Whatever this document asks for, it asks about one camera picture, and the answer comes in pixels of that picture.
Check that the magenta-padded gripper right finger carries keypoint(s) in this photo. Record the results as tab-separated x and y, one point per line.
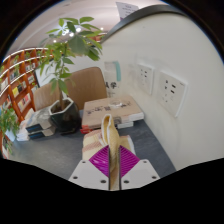
140	171

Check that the clear acrylic sign stand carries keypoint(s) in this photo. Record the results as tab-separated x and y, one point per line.
113	86

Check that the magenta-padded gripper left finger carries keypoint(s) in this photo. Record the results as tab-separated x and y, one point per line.
88	173

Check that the white wall socket panel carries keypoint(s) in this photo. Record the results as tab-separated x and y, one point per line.
171	93
145	78

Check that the white book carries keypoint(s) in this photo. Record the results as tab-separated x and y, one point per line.
22	135

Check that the ivy plant in white pot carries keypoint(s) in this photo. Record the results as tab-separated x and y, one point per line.
7	125

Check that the tan padded chair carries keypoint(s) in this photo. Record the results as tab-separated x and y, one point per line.
46	96
88	86

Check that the red and black book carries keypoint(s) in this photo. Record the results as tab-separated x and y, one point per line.
87	129

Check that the white hanging sign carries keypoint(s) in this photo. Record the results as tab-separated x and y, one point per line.
126	9

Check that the ceiling chandelier lamp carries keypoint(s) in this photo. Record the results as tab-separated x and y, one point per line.
70	33

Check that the beige large book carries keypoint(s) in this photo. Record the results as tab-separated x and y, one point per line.
100	110

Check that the cream and yellow striped towel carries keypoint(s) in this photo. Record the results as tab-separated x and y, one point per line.
110	130

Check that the orange wooden shelf unit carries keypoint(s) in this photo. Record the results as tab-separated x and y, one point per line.
20	86

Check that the tall plant in black pot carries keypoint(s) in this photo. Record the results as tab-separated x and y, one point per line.
66	116

